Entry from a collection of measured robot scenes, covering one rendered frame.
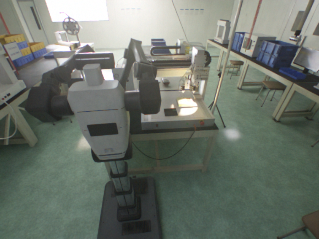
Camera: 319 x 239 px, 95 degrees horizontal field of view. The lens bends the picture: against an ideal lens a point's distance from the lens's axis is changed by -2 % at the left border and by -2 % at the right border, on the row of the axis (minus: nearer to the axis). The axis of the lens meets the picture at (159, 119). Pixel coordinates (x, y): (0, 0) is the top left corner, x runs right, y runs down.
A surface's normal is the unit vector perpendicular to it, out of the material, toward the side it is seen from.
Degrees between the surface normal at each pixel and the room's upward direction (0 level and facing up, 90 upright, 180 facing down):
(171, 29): 90
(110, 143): 90
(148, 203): 0
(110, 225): 0
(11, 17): 90
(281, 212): 0
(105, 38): 90
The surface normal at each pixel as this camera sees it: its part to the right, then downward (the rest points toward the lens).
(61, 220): 0.00, -0.81
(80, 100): 0.13, 0.59
